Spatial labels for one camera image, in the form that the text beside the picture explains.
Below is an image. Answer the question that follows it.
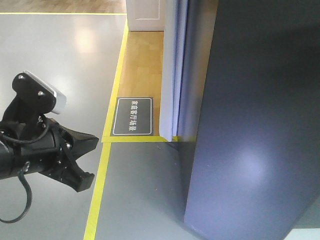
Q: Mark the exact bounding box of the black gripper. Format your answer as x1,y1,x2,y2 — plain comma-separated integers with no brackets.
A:
0,119,99,193

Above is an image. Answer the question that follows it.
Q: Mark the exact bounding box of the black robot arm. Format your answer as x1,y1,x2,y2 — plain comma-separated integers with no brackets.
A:
0,118,99,192

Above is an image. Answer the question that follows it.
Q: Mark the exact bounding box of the open fridge door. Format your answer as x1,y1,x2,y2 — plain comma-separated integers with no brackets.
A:
184,0,320,240

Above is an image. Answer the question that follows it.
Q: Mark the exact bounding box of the black floor sign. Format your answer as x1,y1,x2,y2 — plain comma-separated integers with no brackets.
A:
110,97,154,137

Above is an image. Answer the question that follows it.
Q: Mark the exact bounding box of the white partition panel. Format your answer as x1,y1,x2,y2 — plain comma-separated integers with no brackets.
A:
159,0,219,143

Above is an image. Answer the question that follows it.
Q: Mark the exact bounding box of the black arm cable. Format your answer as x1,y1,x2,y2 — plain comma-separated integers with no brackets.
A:
0,167,33,224

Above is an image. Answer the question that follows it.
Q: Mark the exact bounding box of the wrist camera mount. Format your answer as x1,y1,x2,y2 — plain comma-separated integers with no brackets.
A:
2,70,67,123

